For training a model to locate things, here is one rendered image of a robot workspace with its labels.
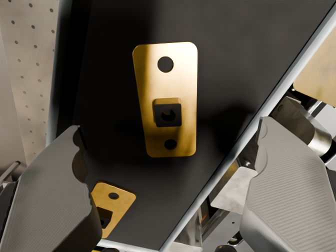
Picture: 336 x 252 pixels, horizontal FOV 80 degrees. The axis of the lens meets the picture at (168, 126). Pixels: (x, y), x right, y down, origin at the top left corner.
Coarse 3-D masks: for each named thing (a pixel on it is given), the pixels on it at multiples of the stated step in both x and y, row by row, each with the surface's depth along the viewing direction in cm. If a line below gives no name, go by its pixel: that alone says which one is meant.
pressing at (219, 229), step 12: (312, 108) 31; (324, 108) 32; (324, 120) 33; (216, 216) 47; (228, 216) 46; (240, 216) 46; (204, 228) 50; (216, 228) 49; (228, 228) 49; (204, 240) 52; (216, 240) 52; (228, 240) 52; (240, 240) 52
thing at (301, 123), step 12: (276, 108) 33; (288, 108) 29; (300, 108) 28; (276, 120) 31; (288, 120) 28; (300, 120) 26; (312, 120) 25; (300, 132) 24; (312, 132) 22; (324, 132) 23; (312, 144) 22; (324, 144) 22
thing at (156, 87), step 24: (144, 48) 12; (168, 48) 12; (192, 48) 12; (144, 72) 12; (168, 72) 12; (192, 72) 12; (144, 96) 13; (168, 96) 13; (192, 96) 13; (144, 120) 14; (168, 120) 13; (192, 120) 14; (192, 144) 15
